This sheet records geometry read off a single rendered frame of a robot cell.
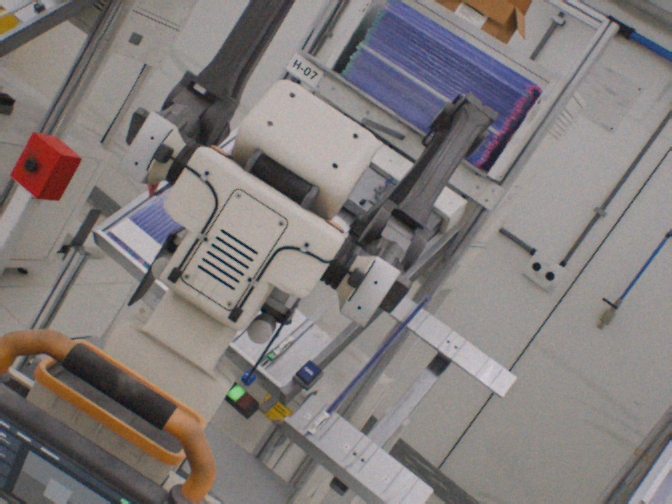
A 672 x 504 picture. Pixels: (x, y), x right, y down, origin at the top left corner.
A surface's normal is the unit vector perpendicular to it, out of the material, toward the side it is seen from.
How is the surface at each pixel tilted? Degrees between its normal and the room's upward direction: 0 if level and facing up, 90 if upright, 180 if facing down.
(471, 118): 49
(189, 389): 82
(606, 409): 90
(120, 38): 90
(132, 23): 90
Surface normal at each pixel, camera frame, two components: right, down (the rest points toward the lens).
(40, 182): -0.39, -0.01
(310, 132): 0.27, -0.42
